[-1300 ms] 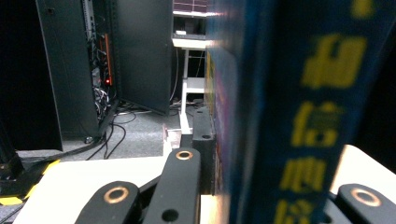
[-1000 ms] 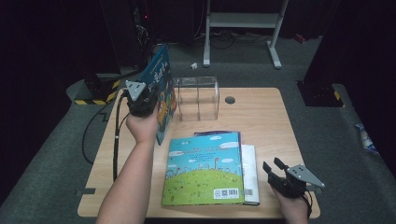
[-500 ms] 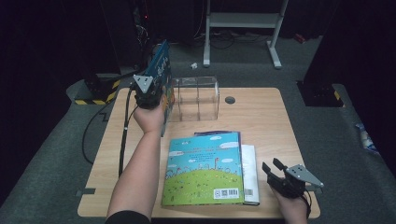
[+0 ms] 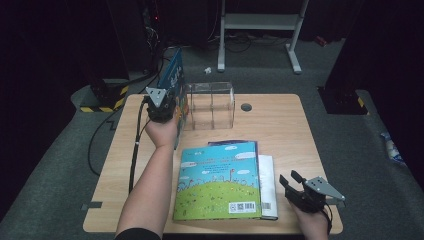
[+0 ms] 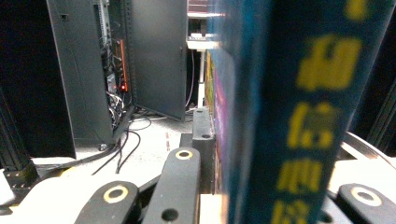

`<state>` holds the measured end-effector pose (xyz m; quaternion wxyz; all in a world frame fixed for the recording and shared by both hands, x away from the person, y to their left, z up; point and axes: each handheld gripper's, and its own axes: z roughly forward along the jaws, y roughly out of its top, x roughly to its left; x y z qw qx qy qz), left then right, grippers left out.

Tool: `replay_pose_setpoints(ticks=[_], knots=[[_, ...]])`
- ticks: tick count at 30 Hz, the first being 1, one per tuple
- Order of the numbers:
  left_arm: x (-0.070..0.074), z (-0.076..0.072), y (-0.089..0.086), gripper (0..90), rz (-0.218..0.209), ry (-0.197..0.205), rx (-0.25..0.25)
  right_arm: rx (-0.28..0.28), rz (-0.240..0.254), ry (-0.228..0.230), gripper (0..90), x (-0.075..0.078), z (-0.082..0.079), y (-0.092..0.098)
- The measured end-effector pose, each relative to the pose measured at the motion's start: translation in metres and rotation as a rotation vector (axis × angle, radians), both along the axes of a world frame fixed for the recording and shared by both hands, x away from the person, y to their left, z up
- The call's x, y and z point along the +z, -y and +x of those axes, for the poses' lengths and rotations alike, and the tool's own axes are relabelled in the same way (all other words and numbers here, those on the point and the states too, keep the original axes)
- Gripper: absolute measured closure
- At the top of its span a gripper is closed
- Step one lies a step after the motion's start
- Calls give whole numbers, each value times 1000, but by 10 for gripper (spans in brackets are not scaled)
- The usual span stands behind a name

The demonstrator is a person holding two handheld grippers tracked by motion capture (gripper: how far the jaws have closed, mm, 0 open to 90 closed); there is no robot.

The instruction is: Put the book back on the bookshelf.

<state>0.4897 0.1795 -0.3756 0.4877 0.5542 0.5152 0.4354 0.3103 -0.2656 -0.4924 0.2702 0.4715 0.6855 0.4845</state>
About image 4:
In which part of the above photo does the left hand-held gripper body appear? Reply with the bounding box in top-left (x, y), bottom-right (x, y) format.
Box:
top-left (145, 87), bottom-right (177, 124)

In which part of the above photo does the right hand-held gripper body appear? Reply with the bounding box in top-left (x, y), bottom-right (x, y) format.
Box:
top-left (285, 176), bottom-right (346, 214)

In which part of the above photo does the white book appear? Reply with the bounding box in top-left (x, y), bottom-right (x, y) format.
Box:
top-left (258, 154), bottom-right (279, 221)

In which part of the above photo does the dark blue picture book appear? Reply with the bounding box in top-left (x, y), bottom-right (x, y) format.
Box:
top-left (157, 47), bottom-right (188, 150)

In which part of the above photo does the clear acrylic book rack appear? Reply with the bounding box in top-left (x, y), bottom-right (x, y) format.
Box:
top-left (181, 81), bottom-right (236, 132)

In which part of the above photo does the purple magazine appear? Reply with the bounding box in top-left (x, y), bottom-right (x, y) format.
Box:
top-left (208, 139), bottom-right (260, 148)

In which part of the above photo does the green and blue picture book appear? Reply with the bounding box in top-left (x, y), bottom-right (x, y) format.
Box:
top-left (172, 141), bottom-right (263, 222)

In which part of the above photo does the person's left hand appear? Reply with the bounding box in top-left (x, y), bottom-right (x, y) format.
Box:
top-left (145, 111), bottom-right (181, 149)

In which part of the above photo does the person's right hand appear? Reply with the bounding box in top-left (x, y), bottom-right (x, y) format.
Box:
top-left (289, 199), bottom-right (330, 240)

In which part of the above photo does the grey tape strip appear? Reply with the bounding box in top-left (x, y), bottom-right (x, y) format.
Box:
top-left (81, 201), bottom-right (104, 212)
top-left (324, 198), bottom-right (346, 209)

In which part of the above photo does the black computer tower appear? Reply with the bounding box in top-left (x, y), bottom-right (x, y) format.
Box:
top-left (106, 0), bottom-right (168, 73)

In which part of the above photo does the blue and white packet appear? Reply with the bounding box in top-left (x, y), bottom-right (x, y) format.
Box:
top-left (379, 132), bottom-right (406, 165)

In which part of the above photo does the grey metal stand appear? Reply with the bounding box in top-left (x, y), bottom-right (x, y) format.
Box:
top-left (217, 0), bottom-right (309, 75)

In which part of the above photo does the black sleeve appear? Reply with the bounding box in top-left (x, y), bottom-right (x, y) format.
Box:
top-left (114, 227), bottom-right (163, 240)

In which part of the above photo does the right hand-held gripper cable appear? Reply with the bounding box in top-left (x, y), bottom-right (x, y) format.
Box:
top-left (319, 203), bottom-right (334, 234)

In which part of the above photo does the hand-held gripper cable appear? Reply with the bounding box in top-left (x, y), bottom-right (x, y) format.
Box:
top-left (128, 96), bottom-right (149, 194)
top-left (319, 203), bottom-right (334, 234)

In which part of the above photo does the left hand-held gripper cable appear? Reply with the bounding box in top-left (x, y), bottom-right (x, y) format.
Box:
top-left (128, 96), bottom-right (149, 194)

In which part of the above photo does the black post with striped base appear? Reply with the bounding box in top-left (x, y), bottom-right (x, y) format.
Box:
top-left (318, 87), bottom-right (370, 116)
top-left (79, 78), bottom-right (130, 114)

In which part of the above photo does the black floor cable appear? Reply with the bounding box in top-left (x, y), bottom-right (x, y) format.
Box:
top-left (87, 46), bottom-right (184, 177)

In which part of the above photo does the tangle of black cables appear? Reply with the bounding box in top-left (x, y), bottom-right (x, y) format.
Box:
top-left (208, 31), bottom-right (291, 54)

